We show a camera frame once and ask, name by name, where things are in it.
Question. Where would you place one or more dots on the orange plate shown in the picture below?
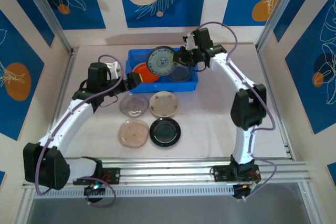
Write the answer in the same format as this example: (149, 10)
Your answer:
(147, 77)

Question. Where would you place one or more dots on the smoky clear glass plate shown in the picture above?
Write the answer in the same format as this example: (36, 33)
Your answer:
(181, 74)
(134, 106)

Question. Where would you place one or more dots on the blue white patterned plate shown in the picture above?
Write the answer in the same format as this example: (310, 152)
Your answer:
(160, 61)

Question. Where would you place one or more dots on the cream floral ceramic plate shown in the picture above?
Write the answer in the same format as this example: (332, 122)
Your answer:
(165, 104)

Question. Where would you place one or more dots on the pinkish clear glass plate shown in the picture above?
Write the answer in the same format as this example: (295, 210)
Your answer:
(133, 133)

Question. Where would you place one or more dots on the black glossy plate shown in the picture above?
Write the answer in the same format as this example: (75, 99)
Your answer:
(165, 132)

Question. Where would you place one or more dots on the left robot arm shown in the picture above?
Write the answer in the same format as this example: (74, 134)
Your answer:
(68, 121)

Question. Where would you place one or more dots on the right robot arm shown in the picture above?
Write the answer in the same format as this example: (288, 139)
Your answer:
(246, 108)

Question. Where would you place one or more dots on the blue plastic bin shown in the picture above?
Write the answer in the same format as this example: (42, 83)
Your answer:
(162, 87)

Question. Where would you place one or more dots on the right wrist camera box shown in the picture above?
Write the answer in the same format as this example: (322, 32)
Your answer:
(189, 41)

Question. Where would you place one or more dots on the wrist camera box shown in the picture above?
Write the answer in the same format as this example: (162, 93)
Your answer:
(189, 41)
(114, 67)

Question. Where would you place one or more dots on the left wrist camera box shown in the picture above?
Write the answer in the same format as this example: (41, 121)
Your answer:
(114, 67)

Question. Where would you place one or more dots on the aluminium side rail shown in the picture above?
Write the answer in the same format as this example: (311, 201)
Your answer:
(278, 119)
(65, 82)

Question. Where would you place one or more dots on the aluminium frame post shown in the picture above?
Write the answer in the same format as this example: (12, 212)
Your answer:
(50, 16)
(275, 11)

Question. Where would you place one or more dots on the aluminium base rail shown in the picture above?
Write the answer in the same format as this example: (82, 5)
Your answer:
(168, 171)

